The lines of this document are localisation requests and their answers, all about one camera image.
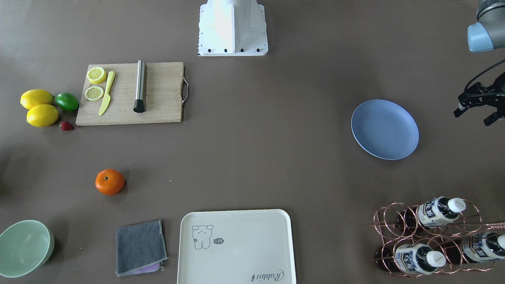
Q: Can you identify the red strawberry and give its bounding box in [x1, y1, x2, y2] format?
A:
[58, 121, 75, 131]

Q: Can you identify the orange fruit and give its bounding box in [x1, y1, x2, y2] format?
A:
[94, 169, 125, 195]

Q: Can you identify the green bowl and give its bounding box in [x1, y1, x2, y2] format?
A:
[0, 220, 55, 278]

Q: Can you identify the grey cloth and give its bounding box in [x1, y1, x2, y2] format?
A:
[115, 220, 169, 277]

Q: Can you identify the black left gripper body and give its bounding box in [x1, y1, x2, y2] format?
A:
[453, 73, 505, 126]

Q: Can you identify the yellow lemon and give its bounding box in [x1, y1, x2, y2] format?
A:
[26, 104, 58, 127]
[20, 89, 54, 110]

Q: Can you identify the cream rabbit tray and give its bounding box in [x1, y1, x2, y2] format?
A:
[177, 209, 297, 284]

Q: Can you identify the lemon slice upper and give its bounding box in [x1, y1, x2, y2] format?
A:
[86, 67, 108, 84]

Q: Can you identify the dark tea bottle far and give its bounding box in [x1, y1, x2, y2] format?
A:
[442, 231, 505, 265]

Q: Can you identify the yellow lemon lower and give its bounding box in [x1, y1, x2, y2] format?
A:
[26, 104, 58, 127]

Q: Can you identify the blue plate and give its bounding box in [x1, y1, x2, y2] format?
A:
[351, 99, 419, 161]

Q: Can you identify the dark tea bottle near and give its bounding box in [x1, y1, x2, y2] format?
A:
[374, 244, 447, 277]

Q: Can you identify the wooden cutting board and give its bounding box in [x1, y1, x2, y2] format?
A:
[76, 62, 186, 126]

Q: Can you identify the yellow plastic knife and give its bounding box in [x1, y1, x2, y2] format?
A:
[99, 71, 116, 116]

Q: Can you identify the lemon slice lower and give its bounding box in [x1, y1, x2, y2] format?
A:
[84, 86, 105, 102]

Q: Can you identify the green lime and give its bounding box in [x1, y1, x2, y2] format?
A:
[55, 92, 79, 111]

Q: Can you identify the copper wire bottle rack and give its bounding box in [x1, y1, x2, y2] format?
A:
[372, 198, 504, 275]

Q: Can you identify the lemon slice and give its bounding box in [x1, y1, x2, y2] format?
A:
[86, 67, 108, 84]
[84, 86, 105, 102]

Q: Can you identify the white camera stand base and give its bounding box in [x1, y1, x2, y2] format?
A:
[197, 0, 269, 56]

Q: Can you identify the yellow lemon upper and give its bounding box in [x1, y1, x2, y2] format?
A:
[20, 89, 54, 110]

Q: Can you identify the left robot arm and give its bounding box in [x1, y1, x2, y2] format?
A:
[453, 0, 505, 126]

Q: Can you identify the dark tea bottle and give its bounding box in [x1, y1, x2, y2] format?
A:
[374, 244, 447, 277]
[395, 196, 467, 232]
[442, 231, 505, 265]

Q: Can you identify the steel muddler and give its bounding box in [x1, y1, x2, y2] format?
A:
[133, 60, 147, 113]

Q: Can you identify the dark tea bottle middle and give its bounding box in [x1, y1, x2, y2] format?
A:
[395, 196, 467, 232]

